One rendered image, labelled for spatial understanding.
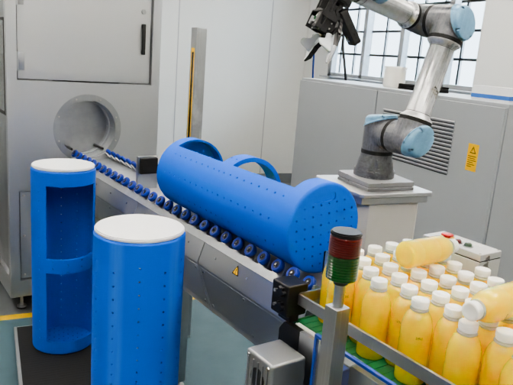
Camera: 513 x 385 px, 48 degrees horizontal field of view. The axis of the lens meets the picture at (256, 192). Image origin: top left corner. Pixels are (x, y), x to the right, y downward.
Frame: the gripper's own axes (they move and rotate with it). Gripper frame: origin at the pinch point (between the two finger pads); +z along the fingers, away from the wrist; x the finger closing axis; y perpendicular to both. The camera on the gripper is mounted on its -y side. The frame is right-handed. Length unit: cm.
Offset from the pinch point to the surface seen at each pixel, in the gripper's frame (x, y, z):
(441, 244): 45, -33, 32
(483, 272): 51, -44, 34
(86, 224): -122, 19, 100
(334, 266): 66, 8, 44
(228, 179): -20.8, 1.4, 44.1
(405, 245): 45, -23, 36
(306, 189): 11.4, -9.1, 34.7
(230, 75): -507, -136, -29
